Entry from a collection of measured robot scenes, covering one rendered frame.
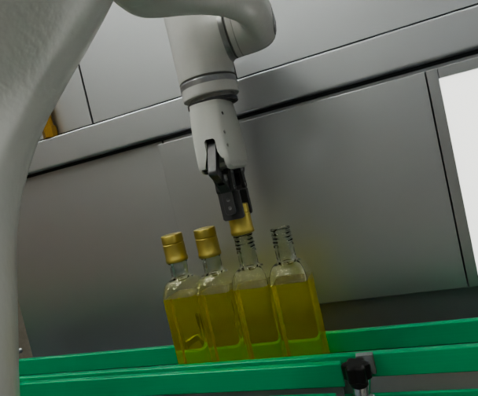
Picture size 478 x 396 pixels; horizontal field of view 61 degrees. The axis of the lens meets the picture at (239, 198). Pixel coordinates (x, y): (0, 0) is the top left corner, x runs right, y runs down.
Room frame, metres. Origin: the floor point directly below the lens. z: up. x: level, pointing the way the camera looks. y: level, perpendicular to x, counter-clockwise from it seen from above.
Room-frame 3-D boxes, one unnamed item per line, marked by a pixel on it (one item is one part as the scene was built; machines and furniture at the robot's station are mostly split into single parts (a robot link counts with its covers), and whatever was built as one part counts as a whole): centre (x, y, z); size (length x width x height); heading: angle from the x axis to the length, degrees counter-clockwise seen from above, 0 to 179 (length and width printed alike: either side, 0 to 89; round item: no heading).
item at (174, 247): (0.64, 0.12, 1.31); 0.04 x 0.04 x 0.04
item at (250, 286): (0.60, 0.01, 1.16); 0.06 x 0.06 x 0.21; 72
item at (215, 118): (0.60, 0.01, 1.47); 0.10 x 0.07 x 0.11; 162
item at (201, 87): (0.61, 0.01, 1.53); 0.09 x 0.08 x 0.03; 162
